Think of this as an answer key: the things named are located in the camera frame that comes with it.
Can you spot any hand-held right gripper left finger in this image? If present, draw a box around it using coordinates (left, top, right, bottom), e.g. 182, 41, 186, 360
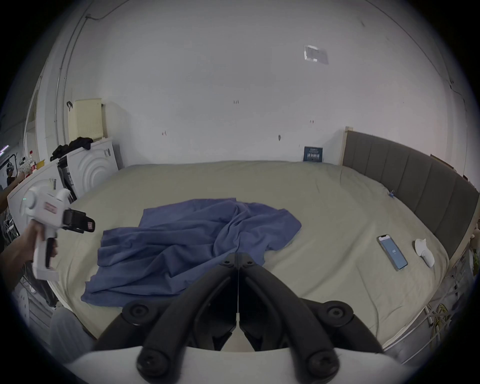
92, 252, 239, 380

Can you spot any yellow and white cable bundle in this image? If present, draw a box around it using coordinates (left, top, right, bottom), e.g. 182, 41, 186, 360
424, 289, 466, 338

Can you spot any bed with beige sheet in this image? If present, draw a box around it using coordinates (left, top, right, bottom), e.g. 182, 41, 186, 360
49, 160, 451, 353

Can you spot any white hand controller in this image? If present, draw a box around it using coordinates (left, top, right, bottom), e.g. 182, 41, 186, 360
413, 238, 436, 268

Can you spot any grey padded headboard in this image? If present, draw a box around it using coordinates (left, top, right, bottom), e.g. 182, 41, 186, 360
341, 127, 480, 260

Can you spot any blue shirt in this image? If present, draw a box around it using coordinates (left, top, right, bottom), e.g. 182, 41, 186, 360
80, 198, 303, 307

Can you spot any white washing machine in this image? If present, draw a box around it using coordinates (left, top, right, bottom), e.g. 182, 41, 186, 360
57, 138, 124, 201

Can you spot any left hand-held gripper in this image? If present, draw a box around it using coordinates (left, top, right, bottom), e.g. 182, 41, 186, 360
19, 184, 97, 281

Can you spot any white table with bottles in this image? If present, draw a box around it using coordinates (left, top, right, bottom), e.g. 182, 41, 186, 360
7, 150, 76, 226

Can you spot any smartphone with blue screen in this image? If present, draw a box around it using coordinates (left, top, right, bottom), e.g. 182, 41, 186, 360
377, 234, 409, 271

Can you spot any black garment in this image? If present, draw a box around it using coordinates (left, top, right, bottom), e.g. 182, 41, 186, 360
50, 137, 94, 161

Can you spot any person's left hand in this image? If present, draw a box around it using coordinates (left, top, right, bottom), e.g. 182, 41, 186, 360
13, 220, 59, 271

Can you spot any cream ribbed panel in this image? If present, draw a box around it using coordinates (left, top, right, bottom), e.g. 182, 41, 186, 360
68, 98, 105, 142

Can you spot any person's left forearm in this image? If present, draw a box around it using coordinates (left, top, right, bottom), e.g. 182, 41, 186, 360
0, 240, 28, 290

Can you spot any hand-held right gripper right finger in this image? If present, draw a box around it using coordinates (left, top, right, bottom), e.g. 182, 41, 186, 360
239, 252, 386, 380

